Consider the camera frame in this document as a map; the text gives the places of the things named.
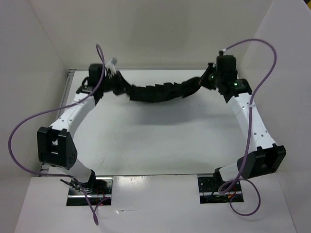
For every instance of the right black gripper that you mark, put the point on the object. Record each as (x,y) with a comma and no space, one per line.
(211,67)

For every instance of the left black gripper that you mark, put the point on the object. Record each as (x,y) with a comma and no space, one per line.
(117,76)

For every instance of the black pleated skirt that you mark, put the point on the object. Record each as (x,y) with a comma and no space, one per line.
(158,92)

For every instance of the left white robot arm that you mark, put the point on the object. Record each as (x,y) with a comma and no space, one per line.
(55,143)

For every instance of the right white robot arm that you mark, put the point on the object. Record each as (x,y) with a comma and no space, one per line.
(264,155)

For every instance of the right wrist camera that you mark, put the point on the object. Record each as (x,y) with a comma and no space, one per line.
(226,66)

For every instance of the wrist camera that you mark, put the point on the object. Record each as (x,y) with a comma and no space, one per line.
(95,71)
(226,66)

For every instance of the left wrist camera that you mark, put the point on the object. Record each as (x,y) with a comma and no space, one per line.
(95,71)

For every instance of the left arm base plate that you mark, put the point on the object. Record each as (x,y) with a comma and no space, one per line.
(100,195)

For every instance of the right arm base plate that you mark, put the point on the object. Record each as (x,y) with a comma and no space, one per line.
(208,192)

